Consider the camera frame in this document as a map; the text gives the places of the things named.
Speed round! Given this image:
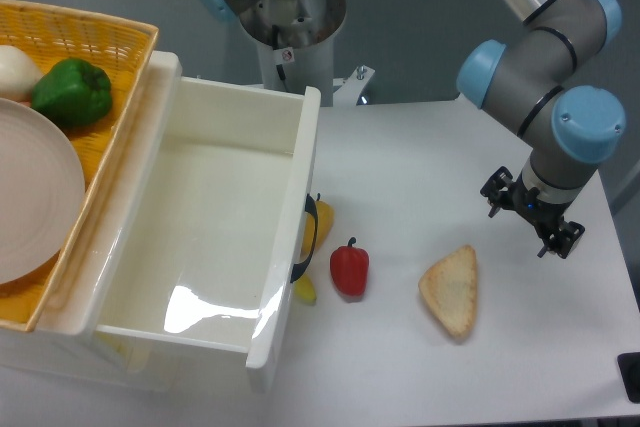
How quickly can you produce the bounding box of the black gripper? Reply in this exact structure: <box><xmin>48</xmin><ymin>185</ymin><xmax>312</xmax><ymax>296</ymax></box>
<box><xmin>480</xmin><ymin>166</ymin><xmax>585</xmax><ymax>259</ymax></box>

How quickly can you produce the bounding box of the red bell pepper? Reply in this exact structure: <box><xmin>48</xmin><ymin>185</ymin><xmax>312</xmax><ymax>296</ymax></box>
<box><xmin>330</xmin><ymin>237</ymin><xmax>369</xmax><ymax>297</ymax></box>

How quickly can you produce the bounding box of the white drawer cabinet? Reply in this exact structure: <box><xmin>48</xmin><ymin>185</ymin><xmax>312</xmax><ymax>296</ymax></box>
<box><xmin>1</xmin><ymin>52</ymin><xmax>273</xmax><ymax>392</ymax></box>

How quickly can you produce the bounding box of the white open drawer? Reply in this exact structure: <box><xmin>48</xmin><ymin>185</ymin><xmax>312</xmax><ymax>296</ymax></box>
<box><xmin>77</xmin><ymin>75</ymin><xmax>322</xmax><ymax>395</ymax></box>

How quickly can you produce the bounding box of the small yellow banana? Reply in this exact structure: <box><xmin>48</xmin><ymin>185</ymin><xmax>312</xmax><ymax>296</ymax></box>
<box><xmin>293</xmin><ymin>274</ymin><xmax>317</xmax><ymax>305</ymax></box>

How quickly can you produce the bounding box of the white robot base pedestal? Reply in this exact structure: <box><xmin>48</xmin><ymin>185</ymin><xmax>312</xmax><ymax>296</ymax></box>
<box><xmin>239</xmin><ymin>0</ymin><xmax>375</xmax><ymax>107</ymax></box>

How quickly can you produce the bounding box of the black drawer handle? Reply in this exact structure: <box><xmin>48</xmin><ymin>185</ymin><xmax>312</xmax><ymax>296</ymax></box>
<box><xmin>290</xmin><ymin>193</ymin><xmax>320</xmax><ymax>284</ymax></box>

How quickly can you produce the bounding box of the black object at edge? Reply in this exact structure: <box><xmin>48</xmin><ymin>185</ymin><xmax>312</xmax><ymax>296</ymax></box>
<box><xmin>617</xmin><ymin>352</ymin><xmax>640</xmax><ymax>404</ymax></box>

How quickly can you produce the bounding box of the triangle toast bread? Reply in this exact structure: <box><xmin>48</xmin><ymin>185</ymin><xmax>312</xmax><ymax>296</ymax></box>
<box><xmin>418</xmin><ymin>245</ymin><xmax>478</xmax><ymax>341</ymax></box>

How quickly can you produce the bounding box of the yellow woven basket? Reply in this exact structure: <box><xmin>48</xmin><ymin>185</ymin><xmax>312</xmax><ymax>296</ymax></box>
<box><xmin>1</xmin><ymin>0</ymin><xmax>159</xmax><ymax>332</ymax></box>

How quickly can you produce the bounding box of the yellow bell pepper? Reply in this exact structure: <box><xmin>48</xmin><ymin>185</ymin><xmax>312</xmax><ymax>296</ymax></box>
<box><xmin>300</xmin><ymin>193</ymin><xmax>335</xmax><ymax>258</ymax></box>

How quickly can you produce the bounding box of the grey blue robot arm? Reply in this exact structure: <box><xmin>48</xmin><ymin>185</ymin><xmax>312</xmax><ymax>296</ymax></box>
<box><xmin>200</xmin><ymin>0</ymin><xmax>626</xmax><ymax>257</ymax></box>

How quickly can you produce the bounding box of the white onion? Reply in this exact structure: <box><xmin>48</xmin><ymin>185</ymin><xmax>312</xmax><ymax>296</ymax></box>
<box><xmin>0</xmin><ymin>45</ymin><xmax>43</xmax><ymax>102</ymax></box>

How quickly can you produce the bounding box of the pink round plate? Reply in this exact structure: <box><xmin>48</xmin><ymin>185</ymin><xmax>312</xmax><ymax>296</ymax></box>
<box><xmin>1</xmin><ymin>99</ymin><xmax>85</xmax><ymax>283</ymax></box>

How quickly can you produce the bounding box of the green bell pepper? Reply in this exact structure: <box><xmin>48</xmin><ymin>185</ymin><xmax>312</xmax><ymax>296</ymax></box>
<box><xmin>31</xmin><ymin>58</ymin><xmax>113</xmax><ymax>128</ymax></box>

